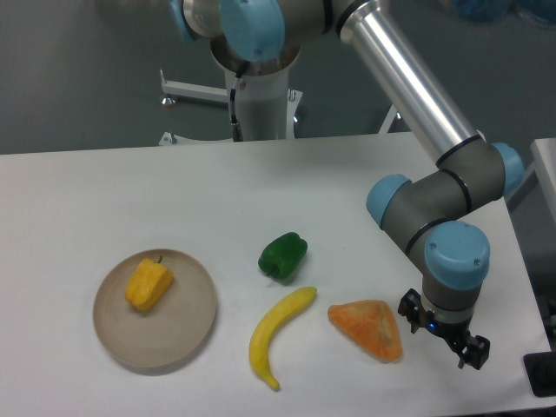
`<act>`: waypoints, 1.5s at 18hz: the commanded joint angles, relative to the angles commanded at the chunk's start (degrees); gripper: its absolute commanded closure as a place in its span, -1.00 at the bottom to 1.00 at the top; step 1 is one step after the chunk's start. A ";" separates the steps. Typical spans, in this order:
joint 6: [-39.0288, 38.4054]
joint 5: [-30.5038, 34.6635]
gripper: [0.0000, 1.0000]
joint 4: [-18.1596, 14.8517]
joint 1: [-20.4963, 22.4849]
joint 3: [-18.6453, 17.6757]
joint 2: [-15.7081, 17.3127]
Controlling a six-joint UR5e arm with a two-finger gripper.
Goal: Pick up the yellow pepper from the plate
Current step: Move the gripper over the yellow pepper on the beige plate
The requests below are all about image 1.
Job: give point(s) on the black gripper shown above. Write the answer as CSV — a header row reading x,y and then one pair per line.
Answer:
x,y
451,326

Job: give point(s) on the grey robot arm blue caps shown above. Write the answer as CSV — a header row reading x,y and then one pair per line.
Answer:
x,y
256,39

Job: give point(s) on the green toy pepper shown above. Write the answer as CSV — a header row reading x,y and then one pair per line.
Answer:
x,y
281,257

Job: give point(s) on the beige round plate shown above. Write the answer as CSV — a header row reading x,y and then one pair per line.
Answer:
x,y
167,336

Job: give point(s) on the yellow toy pepper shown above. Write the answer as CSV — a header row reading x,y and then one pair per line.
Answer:
x,y
147,284

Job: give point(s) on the orange toy pumpkin slice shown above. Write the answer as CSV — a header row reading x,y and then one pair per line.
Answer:
x,y
371,325

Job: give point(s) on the black device at table edge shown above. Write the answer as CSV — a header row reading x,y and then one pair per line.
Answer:
x,y
540,370

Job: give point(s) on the yellow toy banana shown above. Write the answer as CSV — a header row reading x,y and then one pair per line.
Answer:
x,y
284,311

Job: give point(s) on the blue object top right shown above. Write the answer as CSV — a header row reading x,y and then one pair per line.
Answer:
x,y
538,12

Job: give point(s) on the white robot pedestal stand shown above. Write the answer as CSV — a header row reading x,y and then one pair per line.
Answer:
x,y
320,89

